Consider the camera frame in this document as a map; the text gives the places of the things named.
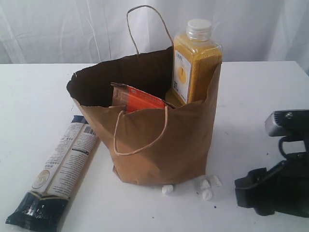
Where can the white curtain backdrop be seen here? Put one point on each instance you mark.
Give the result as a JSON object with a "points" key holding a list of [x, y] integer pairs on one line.
{"points": [[91, 31]]}

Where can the clear jar with tan lid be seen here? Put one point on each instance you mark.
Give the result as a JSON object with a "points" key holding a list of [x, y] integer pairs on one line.
{"points": [[172, 100]]}

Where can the long noodle package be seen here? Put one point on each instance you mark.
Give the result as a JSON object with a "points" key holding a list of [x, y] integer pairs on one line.
{"points": [[44, 204]]}

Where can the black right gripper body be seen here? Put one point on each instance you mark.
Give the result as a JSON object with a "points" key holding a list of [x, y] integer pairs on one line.
{"points": [[287, 188]]}

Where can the brown pouch with orange label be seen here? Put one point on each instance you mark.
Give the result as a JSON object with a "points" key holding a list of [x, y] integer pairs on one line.
{"points": [[132, 99]]}

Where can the yellow millet plastic bottle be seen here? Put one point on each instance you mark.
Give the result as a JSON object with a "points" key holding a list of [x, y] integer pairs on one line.
{"points": [[195, 59]]}

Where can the large brown paper bag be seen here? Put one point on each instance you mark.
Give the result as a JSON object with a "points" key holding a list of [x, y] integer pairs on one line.
{"points": [[149, 146]]}

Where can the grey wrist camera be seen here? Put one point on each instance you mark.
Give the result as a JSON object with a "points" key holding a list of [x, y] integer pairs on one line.
{"points": [[287, 123]]}

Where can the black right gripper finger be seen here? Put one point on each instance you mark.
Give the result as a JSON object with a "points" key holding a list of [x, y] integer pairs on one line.
{"points": [[259, 189]]}

